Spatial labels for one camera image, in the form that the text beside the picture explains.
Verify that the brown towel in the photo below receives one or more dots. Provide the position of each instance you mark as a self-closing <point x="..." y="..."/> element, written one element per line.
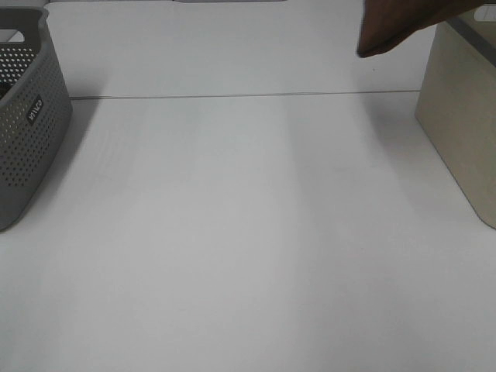
<point x="387" y="23"/>

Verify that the beige plastic storage bin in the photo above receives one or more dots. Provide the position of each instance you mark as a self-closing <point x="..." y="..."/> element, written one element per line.
<point x="456" y="104"/>

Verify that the grey perforated plastic basket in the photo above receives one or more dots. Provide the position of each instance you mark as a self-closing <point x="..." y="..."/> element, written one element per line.
<point x="36" y="109"/>

